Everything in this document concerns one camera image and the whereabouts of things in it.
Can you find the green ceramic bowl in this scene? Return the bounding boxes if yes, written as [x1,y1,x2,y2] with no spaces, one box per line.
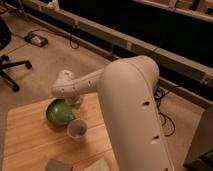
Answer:
[46,99,75,126]

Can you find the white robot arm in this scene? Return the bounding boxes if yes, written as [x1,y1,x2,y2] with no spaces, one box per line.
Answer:
[51,55,174,171]

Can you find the white paper cup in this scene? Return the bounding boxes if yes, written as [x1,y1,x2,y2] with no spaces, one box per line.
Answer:
[67,119,87,142]

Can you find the power strip on floor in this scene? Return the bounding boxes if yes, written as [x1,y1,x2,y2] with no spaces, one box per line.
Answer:
[24,33,48,47]

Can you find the black office chair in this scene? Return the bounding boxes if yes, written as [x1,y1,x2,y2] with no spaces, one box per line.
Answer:
[0,17,32,92]

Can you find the black floor cables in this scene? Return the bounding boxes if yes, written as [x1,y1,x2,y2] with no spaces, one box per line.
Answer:
[153,84,183,137]

